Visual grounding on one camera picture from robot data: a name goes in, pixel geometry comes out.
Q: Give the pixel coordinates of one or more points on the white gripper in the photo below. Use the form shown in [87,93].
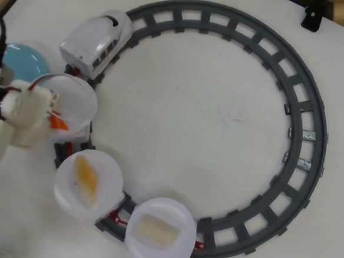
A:
[50,104]

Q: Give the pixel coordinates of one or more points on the salmon sushi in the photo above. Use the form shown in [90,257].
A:
[58,124]

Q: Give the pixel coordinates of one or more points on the white round train dish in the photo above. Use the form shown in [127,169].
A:
[76,98]
[112,184]
[160,205]

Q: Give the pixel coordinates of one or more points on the blue dish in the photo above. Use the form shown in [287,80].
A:
[23,59]

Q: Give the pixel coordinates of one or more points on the yellow egg sushi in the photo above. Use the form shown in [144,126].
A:
[86,177]

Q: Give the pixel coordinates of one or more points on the white Shinkansen toy locomotive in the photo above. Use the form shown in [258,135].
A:
[92,40]

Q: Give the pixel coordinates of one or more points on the cream white sushi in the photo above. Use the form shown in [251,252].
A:
[156,231]

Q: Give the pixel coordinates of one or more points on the grey circular toy track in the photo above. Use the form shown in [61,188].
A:
[177,15]

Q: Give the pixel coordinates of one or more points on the small silver foil tape piece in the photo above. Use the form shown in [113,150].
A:
[289,132]
[285,157]

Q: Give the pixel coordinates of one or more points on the black table clamp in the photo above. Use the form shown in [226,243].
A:
[312,22]

